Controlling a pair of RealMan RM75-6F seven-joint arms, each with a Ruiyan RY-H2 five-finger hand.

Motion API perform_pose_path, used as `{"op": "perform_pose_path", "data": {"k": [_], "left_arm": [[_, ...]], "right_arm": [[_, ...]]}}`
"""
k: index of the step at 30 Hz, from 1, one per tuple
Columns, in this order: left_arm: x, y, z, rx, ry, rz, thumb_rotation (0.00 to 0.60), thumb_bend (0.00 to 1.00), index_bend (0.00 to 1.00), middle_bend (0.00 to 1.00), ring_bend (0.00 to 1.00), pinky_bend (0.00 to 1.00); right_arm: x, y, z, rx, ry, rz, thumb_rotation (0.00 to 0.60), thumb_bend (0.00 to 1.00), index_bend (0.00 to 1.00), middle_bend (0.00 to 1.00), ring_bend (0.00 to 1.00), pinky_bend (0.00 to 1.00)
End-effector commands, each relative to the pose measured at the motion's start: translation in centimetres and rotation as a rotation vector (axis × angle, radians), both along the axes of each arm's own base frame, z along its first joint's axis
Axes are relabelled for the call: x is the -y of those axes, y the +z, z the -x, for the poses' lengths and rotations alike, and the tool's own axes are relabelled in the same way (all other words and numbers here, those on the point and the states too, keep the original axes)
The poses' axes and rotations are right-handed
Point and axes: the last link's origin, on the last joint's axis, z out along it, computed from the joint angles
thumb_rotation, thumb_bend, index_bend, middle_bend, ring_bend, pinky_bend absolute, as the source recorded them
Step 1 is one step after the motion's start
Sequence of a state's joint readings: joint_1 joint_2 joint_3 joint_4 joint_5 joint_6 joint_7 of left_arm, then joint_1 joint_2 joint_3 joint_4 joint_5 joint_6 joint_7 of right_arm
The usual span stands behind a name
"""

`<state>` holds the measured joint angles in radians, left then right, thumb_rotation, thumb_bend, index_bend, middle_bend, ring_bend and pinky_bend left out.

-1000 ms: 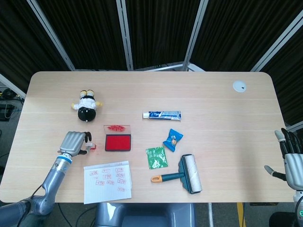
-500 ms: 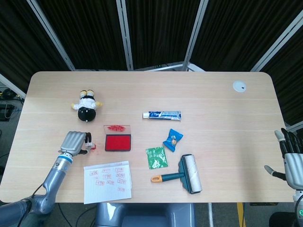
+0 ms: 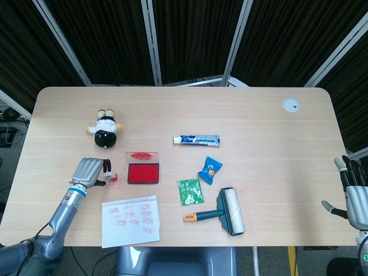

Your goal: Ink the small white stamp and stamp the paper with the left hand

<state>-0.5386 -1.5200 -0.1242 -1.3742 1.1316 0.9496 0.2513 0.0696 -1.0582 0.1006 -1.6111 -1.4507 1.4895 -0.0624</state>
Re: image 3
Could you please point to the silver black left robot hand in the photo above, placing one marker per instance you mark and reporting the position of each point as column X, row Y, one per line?
column 86, row 172

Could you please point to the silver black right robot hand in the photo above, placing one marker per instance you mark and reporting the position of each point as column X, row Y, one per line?
column 356, row 201

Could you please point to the white and red stamp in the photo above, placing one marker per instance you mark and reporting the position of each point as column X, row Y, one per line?
column 114, row 177

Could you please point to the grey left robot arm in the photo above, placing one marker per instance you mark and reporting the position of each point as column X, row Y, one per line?
column 60, row 218

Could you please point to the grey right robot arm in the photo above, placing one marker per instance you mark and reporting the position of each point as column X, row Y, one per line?
column 362, row 253

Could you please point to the black white plush doll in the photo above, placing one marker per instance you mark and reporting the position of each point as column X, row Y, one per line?
column 105, row 138

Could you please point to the red ink pad clear lid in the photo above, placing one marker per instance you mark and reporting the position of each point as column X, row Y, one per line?
column 143, row 174

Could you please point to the stamped lined notepad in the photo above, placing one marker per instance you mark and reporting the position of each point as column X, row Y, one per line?
column 129, row 233

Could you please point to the green tea sachet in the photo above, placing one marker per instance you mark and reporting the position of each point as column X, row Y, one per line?
column 190, row 192

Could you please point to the blue white toothpaste tube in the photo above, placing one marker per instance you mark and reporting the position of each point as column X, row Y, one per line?
column 201, row 140

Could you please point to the teal lint roller orange tip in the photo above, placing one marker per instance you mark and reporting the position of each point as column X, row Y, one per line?
column 234, row 211

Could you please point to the blue snack packet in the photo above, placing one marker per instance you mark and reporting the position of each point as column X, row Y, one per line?
column 210, row 170

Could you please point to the grey robot torso base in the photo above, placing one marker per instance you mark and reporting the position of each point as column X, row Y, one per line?
column 178, row 261

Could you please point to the grey metal partition base bar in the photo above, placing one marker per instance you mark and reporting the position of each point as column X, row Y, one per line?
column 201, row 81

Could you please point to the grey metal partition post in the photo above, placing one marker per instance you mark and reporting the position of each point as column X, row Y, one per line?
column 336, row 54
column 14, row 103
column 235, row 43
column 63, row 40
column 152, row 43

